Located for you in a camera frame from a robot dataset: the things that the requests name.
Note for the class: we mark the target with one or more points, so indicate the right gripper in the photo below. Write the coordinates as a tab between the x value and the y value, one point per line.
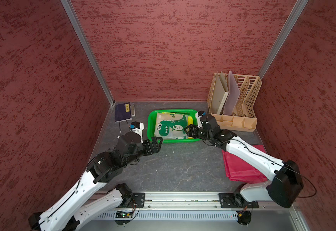
192	132

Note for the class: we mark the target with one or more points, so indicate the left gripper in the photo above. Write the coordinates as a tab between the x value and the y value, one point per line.
156	147

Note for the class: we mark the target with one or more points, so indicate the yellow duck raincoat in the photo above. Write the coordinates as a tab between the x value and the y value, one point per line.
189	121

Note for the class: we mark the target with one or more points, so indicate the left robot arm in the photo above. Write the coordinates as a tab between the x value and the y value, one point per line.
70	213

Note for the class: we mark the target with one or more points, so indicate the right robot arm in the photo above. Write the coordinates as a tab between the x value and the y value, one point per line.
284	180

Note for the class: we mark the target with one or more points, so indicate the green plastic basket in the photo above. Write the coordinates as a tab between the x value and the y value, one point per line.
169	124

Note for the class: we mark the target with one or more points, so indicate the pink folded raincoat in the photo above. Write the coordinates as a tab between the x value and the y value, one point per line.
239	170

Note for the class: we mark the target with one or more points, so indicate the dark blue book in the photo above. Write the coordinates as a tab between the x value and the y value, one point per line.
124	112

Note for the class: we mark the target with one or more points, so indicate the beige file organizer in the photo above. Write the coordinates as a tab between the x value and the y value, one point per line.
243	117

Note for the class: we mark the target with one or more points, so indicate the grey purple folder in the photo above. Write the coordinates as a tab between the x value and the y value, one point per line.
233	95

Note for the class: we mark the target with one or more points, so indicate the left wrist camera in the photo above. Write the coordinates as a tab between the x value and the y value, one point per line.
137	127

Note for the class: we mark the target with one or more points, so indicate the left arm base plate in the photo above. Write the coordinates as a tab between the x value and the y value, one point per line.
133	200

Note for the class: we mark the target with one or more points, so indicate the aluminium front rail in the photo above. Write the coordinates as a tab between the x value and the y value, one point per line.
187	201

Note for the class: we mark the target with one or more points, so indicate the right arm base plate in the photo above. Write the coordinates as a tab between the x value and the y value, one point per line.
235	201

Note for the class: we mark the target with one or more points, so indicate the left corner aluminium post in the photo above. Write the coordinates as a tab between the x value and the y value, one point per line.
70	11

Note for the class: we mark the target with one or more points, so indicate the corner aluminium post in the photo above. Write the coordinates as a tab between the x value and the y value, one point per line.
284	33
70	11

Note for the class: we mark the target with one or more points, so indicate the right corner aluminium post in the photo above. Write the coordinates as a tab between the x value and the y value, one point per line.
284	33

